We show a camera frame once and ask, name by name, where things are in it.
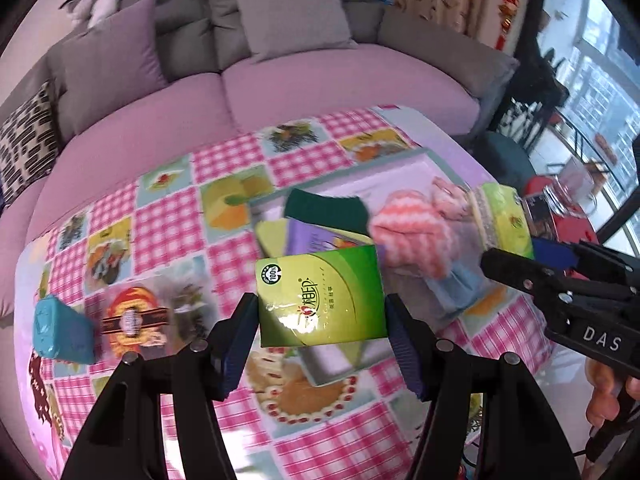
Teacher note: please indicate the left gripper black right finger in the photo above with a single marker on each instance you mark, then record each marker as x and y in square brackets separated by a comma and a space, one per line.
[414, 347]

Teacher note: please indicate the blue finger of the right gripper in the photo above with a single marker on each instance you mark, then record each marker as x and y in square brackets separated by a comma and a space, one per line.
[556, 255]
[523, 274]

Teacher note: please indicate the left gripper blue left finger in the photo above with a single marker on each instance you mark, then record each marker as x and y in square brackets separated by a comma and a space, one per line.
[229, 344]

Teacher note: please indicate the green tissue pack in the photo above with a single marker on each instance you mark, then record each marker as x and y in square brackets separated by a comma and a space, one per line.
[500, 218]
[320, 298]

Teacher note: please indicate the blue face mask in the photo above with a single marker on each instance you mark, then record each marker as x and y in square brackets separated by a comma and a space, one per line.
[461, 288]

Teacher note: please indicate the pink white fuzzy sock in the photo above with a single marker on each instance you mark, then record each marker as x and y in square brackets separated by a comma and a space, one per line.
[418, 231]

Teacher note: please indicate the yellow green cloth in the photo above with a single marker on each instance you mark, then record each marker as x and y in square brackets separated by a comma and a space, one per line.
[272, 237]

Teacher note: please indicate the purple snack pouch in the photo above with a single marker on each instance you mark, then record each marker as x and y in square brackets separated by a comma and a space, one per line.
[304, 238]

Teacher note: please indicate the green yellow sponge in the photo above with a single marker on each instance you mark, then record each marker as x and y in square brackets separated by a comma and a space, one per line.
[327, 209]

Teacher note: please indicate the person right hand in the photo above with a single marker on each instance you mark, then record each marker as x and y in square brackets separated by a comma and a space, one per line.
[603, 404]

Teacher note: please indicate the red round stool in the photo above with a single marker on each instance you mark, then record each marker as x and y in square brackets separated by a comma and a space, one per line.
[572, 226]

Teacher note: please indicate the clear box with orange print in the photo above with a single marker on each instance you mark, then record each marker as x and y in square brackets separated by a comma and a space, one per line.
[156, 316]

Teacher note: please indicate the teal chair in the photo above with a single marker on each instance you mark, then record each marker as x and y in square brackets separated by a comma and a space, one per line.
[504, 159]

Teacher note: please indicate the pink checkered tablecloth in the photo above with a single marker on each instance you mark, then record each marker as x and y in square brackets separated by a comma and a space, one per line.
[371, 431]

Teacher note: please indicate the teal shallow tray box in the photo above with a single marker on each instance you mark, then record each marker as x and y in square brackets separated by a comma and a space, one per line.
[372, 183]

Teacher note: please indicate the teal plastic container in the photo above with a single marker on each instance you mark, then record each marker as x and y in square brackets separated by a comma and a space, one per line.
[61, 333]

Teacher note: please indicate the black white patterned cushion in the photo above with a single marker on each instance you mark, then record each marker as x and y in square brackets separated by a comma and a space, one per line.
[29, 144]

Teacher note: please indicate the grey sofa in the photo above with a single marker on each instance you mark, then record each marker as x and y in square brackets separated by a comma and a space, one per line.
[217, 92]

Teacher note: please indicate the left grey cushion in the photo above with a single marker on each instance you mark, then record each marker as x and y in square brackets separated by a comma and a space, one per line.
[111, 65]

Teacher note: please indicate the grey cushion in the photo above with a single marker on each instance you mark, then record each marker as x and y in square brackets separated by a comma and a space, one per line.
[276, 28]
[111, 65]

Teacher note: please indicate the right grey cushion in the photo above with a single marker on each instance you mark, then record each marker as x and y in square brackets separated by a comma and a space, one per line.
[276, 28]

